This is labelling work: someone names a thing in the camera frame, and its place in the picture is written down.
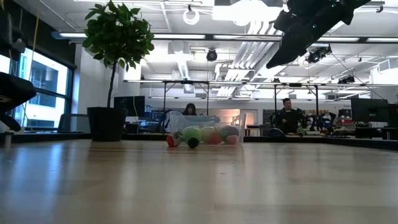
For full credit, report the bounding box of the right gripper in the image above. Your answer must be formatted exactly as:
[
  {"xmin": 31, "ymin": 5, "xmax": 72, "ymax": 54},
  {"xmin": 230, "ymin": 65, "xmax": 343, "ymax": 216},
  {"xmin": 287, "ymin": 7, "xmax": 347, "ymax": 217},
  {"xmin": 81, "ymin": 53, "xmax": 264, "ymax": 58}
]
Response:
[{"xmin": 266, "ymin": 0, "xmax": 355, "ymax": 69}]

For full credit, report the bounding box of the brown kiwi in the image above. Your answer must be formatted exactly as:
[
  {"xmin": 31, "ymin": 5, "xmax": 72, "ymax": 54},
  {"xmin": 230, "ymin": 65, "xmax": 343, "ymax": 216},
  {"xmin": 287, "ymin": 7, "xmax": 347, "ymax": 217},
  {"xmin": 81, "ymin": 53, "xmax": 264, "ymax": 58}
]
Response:
[{"xmin": 219, "ymin": 124, "xmax": 240, "ymax": 138}]

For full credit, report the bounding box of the yellow lemon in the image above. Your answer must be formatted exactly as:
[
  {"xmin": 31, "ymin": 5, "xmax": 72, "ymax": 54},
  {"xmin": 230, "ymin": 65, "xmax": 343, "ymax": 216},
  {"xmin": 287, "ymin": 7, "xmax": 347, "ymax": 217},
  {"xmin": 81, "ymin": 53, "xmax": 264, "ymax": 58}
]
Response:
[{"xmin": 201, "ymin": 126, "xmax": 218, "ymax": 139}]

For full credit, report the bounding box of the green lime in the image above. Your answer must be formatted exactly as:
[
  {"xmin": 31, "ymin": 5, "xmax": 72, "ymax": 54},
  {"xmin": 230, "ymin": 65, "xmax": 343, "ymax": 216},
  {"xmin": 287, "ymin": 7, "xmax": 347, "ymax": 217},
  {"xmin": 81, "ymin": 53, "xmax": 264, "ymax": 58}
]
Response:
[{"xmin": 182, "ymin": 125, "xmax": 203, "ymax": 143}]

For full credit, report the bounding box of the clear plastic tupperware container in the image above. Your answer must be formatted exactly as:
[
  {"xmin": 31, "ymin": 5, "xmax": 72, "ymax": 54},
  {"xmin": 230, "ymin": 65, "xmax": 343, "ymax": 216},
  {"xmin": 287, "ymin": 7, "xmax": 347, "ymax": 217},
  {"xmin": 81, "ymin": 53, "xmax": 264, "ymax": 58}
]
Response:
[{"xmin": 169, "ymin": 111, "xmax": 247, "ymax": 147}]

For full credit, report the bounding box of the small red strawberry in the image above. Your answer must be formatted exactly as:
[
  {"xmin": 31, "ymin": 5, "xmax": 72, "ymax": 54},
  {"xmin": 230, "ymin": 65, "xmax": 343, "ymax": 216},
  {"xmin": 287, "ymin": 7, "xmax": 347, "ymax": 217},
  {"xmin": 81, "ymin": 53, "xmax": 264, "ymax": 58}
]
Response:
[{"xmin": 166, "ymin": 132, "xmax": 183, "ymax": 148}]

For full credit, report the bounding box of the black ceiling spotlight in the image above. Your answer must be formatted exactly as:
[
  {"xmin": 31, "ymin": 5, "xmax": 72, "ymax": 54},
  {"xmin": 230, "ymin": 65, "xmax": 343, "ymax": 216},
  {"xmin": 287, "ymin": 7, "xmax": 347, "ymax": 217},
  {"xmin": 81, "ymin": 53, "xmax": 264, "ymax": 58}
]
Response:
[{"xmin": 306, "ymin": 45, "xmax": 333, "ymax": 65}]

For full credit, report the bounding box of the person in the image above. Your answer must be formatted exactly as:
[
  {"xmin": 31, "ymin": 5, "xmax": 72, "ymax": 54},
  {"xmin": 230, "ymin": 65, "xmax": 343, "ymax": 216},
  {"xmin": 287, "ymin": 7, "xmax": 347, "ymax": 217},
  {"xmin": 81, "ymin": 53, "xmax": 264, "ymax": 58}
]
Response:
[
  {"xmin": 182, "ymin": 103, "xmax": 198, "ymax": 116},
  {"xmin": 275, "ymin": 98, "xmax": 305, "ymax": 134}
]

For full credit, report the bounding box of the black computer monitor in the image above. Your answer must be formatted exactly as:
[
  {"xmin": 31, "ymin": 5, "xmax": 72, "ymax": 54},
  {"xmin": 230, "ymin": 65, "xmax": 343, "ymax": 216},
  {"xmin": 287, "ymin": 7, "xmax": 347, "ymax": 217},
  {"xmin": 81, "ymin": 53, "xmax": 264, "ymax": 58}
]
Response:
[
  {"xmin": 351, "ymin": 98, "xmax": 389, "ymax": 123},
  {"xmin": 113, "ymin": 95, "xmax": 146, "ymax": 118}
]

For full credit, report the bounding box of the overhead light bar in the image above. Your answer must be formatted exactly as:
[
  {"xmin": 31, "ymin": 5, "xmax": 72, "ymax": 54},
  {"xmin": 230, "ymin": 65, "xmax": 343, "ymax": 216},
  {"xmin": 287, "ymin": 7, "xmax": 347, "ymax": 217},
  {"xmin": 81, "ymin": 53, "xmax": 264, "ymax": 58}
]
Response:
[{"xmin": 51, "ymin": 30, "xmax": 398, "ymax": 44}]

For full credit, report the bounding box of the green potted plant black pot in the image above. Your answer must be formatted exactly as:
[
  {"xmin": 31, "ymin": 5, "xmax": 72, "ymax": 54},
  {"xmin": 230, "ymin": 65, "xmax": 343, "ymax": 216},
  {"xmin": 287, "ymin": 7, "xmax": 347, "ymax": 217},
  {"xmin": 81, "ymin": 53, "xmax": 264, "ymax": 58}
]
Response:
[{"xmin": 82, "ymin": 0, "xmax": 155, "ymax": 142}]

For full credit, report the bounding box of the grey chair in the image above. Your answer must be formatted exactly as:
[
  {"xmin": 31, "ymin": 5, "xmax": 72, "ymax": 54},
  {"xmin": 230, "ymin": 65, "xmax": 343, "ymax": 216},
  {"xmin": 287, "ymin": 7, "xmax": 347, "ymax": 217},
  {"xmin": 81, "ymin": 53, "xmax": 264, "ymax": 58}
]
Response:
[{"xmin": 57, "ymin": 113, "xmax": 90, "ymax": 134}]

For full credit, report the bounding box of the large glass window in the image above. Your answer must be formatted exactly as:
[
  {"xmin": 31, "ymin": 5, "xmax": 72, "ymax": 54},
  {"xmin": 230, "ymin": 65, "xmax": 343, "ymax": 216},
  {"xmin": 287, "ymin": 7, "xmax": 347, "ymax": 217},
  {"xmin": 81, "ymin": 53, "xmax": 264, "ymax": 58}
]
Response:
[{"xmin": 0, "ymin": 46, "xmax": 75, "ymax": 131}]

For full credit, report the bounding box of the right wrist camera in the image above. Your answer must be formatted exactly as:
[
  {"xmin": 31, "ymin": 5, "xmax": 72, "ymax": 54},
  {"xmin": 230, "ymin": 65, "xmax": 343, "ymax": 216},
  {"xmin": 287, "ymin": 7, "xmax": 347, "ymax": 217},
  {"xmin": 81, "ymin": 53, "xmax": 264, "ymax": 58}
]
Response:
[{"xmin": 273, "ymin": 9, "xmax": 297, "ymax": 32}]

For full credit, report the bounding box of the black workstation frame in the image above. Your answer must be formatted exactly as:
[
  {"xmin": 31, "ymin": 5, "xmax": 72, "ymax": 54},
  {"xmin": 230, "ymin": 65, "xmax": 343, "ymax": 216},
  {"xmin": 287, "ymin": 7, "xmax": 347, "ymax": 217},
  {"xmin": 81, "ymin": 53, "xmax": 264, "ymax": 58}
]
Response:
[
  {"xmin": 161, "ymin": 80, "xmax": 211, "ymax": 125},
  {"xmin": 273, "ymin": 82, "xmax": 320, "ymax": 113}
]

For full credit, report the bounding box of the white ring lamp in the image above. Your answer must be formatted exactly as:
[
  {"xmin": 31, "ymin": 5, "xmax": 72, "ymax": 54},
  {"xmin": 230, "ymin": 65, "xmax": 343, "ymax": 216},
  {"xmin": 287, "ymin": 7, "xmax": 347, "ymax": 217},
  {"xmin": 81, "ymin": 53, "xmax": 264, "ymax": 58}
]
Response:
[{"xmin": 182, "ymin": 6, "xmax": 200, "ymax": 26}]

